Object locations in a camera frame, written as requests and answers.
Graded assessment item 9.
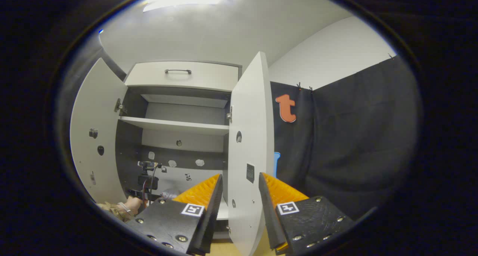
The black backdrop cloth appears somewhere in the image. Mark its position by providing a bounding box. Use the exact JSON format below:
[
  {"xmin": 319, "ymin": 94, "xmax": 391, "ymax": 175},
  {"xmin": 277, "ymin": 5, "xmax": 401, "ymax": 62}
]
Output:
[{"xmin": 270, "ymin": 56, "xmax": 420, "ymax": 221}]

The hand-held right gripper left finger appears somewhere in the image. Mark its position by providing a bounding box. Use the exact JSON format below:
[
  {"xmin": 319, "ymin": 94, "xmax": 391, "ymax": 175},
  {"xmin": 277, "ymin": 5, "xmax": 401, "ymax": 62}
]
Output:
[{"xmin": 125, "ymin": 173, "xmax": 224, "ymax": 256}]

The white cabinet drawer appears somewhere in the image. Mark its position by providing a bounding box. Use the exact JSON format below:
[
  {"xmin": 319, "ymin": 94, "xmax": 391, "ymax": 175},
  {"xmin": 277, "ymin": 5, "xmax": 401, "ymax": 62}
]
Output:
[{"xmin": 124, "ymin": 61, "xmax": 241, "ymax": 92}]

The white shoe cabinet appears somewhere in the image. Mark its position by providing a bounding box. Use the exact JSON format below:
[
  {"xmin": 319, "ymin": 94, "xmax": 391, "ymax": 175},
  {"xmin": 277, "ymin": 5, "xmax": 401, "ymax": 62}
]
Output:
[{"xmin": 70, "ymin": 51, "xmax": 276, "ymax": 256}]

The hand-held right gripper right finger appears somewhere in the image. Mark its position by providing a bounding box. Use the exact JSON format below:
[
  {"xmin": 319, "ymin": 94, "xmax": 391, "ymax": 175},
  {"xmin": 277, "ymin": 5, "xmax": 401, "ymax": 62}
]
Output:
[{"xmin": 258, "ymin": 172, "xmax": 355, "ymax": 256}]

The white cabinet shelf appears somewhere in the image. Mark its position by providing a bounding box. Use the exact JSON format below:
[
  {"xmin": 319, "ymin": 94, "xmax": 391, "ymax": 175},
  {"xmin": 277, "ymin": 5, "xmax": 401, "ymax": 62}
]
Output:
[{"xmin": 119, "ymin": 116, "xmax": 229, "ymax": 136}]

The white cabinet door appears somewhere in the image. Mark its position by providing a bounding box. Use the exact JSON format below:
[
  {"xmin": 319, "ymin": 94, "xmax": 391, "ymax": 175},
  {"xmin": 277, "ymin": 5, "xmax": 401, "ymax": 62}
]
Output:
[
  {"xmin": 227, "ymin": 51, "xmax": 276, "ymax": 256},
  {"xmin": 70, "ymin": 58, "xmax": 128, "ymax": 204}
]

